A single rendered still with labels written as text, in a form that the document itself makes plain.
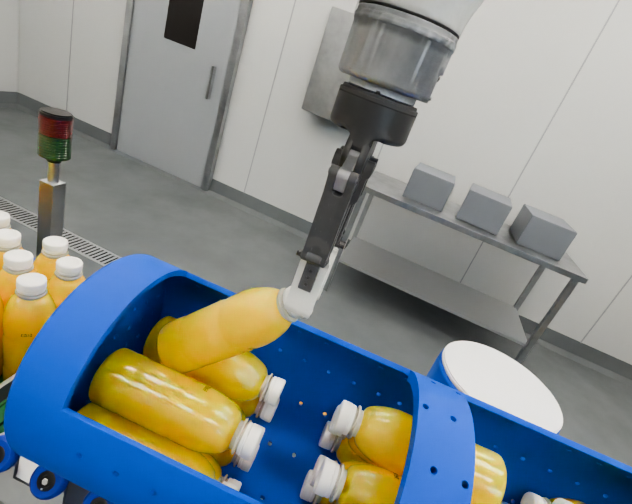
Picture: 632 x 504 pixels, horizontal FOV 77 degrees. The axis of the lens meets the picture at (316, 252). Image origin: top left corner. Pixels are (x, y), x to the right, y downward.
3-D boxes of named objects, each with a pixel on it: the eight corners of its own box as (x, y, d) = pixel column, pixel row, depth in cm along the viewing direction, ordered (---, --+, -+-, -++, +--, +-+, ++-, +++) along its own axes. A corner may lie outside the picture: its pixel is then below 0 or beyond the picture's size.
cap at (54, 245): (71, 247, 74) (72, 238, 73) (62, 257, 71) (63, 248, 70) (47, 242, 73) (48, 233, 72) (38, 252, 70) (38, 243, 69)
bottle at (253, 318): (152, 319, 51) (270, 269, 44) (192, 324, 57) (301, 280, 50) (156, 375, 48) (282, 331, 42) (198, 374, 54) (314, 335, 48)
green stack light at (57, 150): (54, 163, 86) (55, 140, 84) (29, 152, 86) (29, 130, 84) (77, 159, 91) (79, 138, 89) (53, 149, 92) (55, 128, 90)
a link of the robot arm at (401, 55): (454, 48, 37) (427, 111, 40) (364, 16, 38) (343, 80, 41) (464, 32, 29) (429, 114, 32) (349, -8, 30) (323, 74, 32)
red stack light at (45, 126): (55, 140, 84) (56, 122, 82) (29, 129, 84) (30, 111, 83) (79, 138, 89) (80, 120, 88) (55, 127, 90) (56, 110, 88)
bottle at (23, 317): (7, 362, 70) (8, 273, 62) (55, 360, 73) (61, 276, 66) (-2, 393, 64) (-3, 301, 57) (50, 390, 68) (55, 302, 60)
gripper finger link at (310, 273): (328, 247, 40) (322, 257, 37) (312, 289, 42) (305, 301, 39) (315, 241, 40) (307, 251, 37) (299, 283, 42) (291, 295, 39)
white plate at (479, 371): (504, 440, 73) (501, 445, 74) (590, 427, 86) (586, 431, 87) (421, 339, 95) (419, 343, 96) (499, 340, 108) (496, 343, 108)
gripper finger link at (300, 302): (331, 262, 41) (329, 264, 40) (309, 316, 44) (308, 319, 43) (304, 250, 41) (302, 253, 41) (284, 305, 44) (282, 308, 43)
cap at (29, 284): (18, 281, 62) (18, 271, 61) (48, 282, 64) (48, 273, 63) (13, 296, 59) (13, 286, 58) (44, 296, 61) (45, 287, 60)
